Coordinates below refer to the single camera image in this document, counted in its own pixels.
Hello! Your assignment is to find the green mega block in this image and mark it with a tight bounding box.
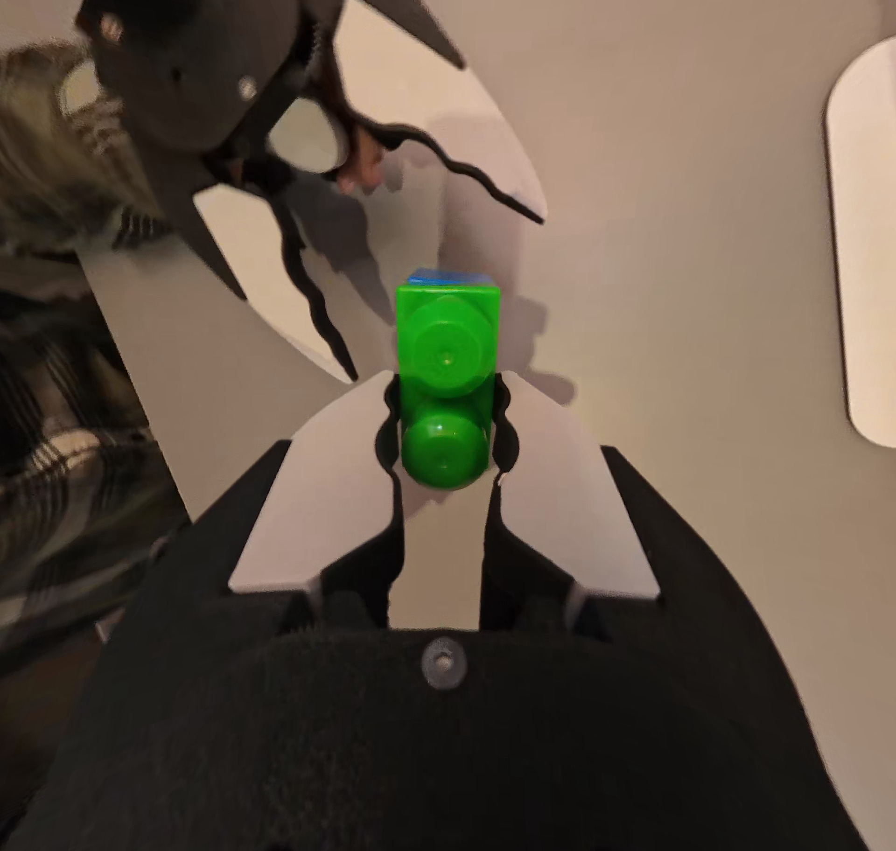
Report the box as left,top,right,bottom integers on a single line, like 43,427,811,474
395,284,503,491

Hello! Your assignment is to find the blue mega block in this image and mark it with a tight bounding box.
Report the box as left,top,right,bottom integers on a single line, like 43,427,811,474
408,270,494,292

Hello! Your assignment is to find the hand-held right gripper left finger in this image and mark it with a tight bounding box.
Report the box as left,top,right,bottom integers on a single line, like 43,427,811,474
227,368,407,615

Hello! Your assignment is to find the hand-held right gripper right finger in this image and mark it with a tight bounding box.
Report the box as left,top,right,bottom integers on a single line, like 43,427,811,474
483,370,662,619

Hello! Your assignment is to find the white document holder stand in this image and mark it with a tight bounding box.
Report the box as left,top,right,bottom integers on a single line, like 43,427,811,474
825,42,896,449

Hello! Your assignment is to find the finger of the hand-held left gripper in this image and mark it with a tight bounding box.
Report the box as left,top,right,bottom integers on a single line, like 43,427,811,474
192,185,359,384
335,0,547,227

